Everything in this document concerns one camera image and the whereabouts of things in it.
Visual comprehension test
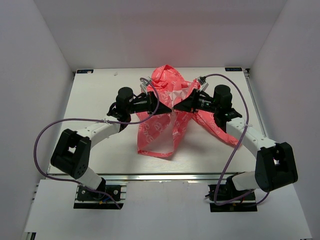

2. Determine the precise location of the pink hooded kids jacket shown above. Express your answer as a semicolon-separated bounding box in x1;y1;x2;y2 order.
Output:
137;65;238;158

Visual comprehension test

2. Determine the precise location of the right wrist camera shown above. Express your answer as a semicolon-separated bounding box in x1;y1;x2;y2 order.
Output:
196;76;209;91

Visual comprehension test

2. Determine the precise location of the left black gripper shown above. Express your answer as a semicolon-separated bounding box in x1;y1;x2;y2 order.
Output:
126;91;172;117

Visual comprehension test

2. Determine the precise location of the right blue corner label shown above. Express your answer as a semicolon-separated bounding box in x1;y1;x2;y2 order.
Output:
224;67;243;72

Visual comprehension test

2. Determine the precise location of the aluminium front rail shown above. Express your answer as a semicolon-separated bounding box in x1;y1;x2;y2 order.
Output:
46;171;258;182

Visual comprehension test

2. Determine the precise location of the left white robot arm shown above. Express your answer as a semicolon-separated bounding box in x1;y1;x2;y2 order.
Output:
50;87;172;200

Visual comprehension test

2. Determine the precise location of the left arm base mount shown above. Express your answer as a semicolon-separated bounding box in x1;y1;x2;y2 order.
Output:
73;183;127;210

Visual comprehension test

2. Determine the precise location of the blue corner label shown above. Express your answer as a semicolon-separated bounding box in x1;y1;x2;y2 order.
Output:
76;69;94;74
224;67;243;72

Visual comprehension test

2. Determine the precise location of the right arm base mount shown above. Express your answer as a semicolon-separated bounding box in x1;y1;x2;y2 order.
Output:
205;184;258;213

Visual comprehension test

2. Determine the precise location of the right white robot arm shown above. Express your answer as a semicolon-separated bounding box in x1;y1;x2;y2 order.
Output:
173;85;298;200

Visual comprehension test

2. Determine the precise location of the aluminium rail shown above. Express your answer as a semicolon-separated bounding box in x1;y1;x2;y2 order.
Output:
46;171;258;182
243;68;269;137

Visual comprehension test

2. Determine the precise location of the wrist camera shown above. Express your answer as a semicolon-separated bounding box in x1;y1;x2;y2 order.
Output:
196;76;209;91
139;77;153;94

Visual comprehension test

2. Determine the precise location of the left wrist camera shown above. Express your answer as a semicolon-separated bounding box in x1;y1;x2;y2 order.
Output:
139;77;153;94

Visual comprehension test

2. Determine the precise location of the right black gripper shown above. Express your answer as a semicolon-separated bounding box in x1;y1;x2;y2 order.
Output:
173;89;220;114

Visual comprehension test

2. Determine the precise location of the aluminium right side rail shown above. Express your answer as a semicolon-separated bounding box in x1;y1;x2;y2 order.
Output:
243;68;269;137

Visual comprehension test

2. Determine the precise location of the left blue corner label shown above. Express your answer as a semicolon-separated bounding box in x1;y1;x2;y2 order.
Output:
76;69;94;74

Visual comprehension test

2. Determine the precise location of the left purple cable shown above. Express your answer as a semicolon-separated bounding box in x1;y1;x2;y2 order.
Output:
33;76;161;210

